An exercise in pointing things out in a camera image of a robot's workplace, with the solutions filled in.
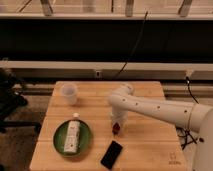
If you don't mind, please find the green round plate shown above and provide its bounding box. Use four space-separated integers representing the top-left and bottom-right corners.
53 120 92 157

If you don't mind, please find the black smartphone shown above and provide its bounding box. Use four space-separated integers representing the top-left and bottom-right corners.
100 141 123 170

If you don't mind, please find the red pepper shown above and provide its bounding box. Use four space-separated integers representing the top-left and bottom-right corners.
112 123 120 134

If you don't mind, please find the black cable on floor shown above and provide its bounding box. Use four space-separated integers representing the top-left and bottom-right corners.
175 76 205 150

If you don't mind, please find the translucent plastic cup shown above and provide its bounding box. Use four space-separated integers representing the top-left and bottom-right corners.
60 83 78 105

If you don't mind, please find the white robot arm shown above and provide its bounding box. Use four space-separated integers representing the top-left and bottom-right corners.
108 84 213 171

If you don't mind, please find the black office chair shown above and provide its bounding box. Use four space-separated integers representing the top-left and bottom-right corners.
0 69 41 133

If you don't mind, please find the white wall outlet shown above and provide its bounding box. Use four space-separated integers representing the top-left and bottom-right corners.
95 70 101 78

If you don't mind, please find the black hanging cable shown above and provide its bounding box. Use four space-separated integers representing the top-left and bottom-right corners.
112 10 150 80

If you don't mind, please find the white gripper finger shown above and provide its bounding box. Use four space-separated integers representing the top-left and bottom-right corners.
111 122 115 129
121 122 126 130

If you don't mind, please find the white plastic bottle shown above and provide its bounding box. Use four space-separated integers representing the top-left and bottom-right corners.
64 113 80 153

